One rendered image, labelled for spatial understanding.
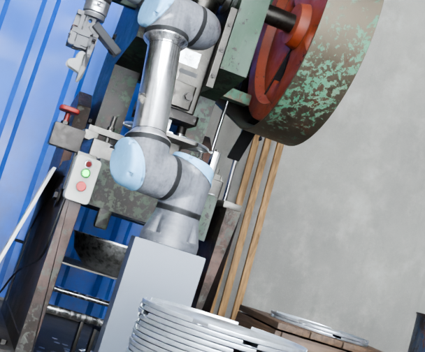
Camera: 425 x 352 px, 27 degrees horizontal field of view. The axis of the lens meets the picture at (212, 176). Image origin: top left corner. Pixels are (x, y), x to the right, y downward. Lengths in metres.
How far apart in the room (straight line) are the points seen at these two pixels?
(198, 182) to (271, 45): 1.33
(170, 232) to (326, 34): 0.93
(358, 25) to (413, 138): 1.90
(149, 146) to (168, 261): 0.28
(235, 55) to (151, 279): 1.05
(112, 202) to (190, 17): 0.69
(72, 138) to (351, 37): 0.91
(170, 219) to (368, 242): 2.46
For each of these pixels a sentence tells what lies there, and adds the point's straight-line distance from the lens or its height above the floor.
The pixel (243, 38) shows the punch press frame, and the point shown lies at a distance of 2.94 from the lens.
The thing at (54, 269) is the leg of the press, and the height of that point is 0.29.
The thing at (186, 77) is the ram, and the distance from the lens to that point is 2.92.
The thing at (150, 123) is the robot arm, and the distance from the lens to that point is 2.14.
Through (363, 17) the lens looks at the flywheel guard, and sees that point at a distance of 2.80.
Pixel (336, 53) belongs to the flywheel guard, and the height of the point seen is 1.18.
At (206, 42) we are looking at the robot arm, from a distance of 2.32.
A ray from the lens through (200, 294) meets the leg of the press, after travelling 2.71.
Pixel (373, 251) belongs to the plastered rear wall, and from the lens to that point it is 4.53.
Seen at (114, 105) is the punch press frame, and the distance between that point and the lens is 3.12.
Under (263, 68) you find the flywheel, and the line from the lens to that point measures 3.37.
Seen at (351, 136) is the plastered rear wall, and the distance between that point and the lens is 4.47.
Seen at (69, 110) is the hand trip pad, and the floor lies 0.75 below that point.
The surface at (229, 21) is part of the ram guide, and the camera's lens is 2.95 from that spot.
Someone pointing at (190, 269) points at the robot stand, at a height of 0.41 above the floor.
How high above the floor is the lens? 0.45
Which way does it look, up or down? 5 degrees up
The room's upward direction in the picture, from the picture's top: 18 degrees clockwise
